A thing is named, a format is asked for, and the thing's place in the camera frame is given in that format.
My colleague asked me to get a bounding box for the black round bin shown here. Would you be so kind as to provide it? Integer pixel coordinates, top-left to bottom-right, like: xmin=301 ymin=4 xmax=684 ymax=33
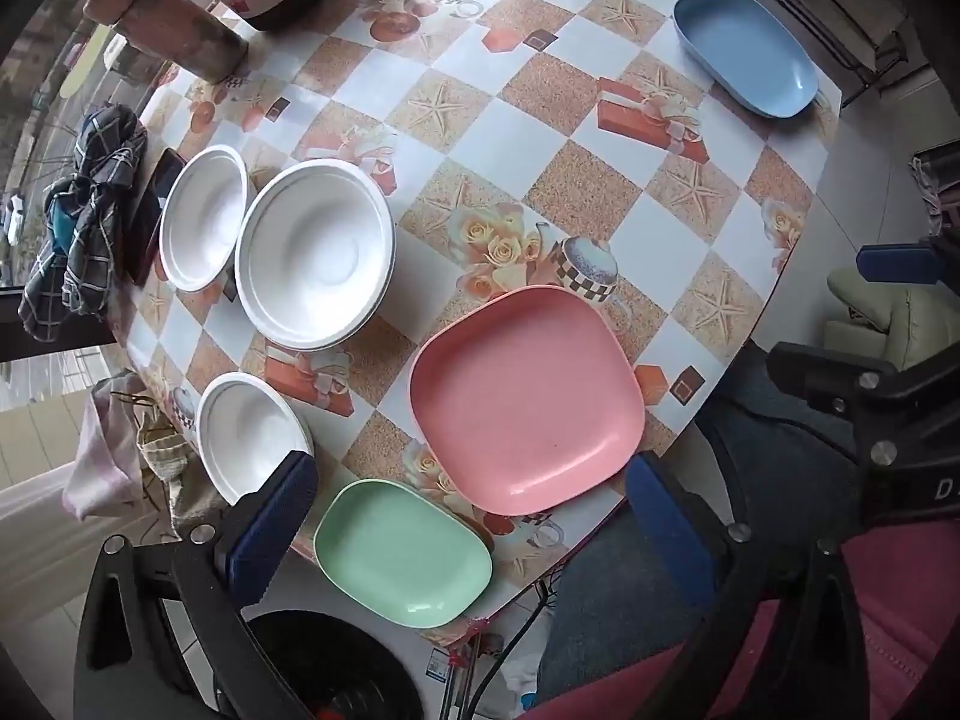
xmin=214 ymin=607 xmax=425 ymax=720

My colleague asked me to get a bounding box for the person's pink garment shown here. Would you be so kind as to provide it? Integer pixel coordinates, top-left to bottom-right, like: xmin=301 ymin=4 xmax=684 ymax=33
xmin=525 ymin=517 xmax=960 ymax=720

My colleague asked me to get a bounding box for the green square plate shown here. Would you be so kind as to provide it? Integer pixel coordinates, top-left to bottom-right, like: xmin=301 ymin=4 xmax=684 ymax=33
xmin=313 ymin=478 xmax=494 ymax=629

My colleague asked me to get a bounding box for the large white bowl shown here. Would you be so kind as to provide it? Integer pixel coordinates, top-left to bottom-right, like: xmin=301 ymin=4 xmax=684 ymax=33
xmin=235 ymin=160 xmax=395 ymax=352

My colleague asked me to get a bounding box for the brown cylindrical bottle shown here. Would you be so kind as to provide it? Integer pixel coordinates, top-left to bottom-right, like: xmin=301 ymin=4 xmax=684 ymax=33
xmin=82 ymin=0 xmax=248 ymax=83

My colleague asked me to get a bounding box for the pale green sofa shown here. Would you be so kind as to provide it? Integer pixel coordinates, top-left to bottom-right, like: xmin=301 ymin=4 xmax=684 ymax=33
xmin=825 ymin=266 xmax=960 ymax=372

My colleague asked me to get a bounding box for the black cable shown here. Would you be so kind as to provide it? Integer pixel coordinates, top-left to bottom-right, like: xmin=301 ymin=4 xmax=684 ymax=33
xmin=465 ymin=577 xmax=560 ymax=720

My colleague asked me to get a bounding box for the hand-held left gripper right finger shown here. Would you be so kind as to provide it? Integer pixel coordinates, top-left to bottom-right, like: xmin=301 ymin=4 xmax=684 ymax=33
xmin=625 ymin=452 xmax=893 ymax=720

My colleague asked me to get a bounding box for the small white bowl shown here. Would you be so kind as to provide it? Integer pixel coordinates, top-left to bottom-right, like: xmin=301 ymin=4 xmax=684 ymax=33
xmin=196 ymin=373 xmax=314 ymax=507
xmin=157 ymin=144 xmax=250 ymax=293

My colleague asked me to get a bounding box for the pink square plate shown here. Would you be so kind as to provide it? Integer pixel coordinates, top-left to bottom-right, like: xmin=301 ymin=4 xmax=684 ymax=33
xmin=408 ymin=285 xmax=646 ymax=517

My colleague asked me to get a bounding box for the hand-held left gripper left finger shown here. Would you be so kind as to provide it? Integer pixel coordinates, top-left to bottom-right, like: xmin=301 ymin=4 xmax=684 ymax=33
xmin=71 ymin=450 xmax=320 ymax=720

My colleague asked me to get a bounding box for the beige knit pouch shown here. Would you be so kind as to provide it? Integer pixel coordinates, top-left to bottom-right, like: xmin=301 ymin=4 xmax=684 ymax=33
xmin=135 ymin=390 xmax=226 ymax=541

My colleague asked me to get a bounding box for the blue square plate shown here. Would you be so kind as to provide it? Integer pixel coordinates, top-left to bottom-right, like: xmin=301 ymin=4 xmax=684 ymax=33
xmin=673 ymin=0 xmax=820 ymax=119

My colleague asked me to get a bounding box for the pink cloth bag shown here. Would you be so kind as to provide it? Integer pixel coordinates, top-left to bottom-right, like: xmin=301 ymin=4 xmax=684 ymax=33
xmin=61 ymin=382 xmax=147 ymax=518

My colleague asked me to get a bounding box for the black phone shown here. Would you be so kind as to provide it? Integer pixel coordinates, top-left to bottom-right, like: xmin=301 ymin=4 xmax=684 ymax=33
xmin=124 ymin=148 xmax=186 ymax=287

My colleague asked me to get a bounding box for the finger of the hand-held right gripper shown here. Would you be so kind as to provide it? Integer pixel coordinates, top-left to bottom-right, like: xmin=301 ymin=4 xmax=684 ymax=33
xmin=856 ymin=236 xmax=960 ymax=287
xmin=765 ymin=341 xmax=901 ymax=425

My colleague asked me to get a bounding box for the dark plaid cloth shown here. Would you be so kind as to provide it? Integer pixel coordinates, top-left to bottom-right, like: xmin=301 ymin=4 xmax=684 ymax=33
xmin=19 ymin=103 xmax=149 ymax=342

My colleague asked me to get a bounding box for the black folding chair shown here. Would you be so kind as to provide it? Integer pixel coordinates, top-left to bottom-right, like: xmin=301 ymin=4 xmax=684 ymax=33
xmin=750 ymin=0 xmax=938 ymax=110

